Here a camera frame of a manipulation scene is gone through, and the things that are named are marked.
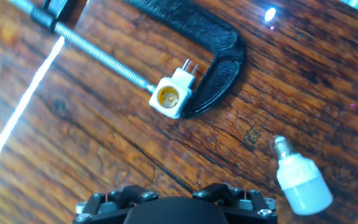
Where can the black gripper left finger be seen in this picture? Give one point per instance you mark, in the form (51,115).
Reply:
(110,205)

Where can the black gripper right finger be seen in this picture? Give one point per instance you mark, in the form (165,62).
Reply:
(244,205)

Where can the white LED light bulb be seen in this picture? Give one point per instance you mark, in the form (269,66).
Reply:
(303,183)

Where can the brown wooden board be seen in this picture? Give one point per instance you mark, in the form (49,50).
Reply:
(104,140)

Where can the white lamp socket adapter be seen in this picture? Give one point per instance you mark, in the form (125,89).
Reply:
(169,98)

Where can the black C-clamp with steel screw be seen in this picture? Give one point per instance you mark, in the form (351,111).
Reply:
(222,40)

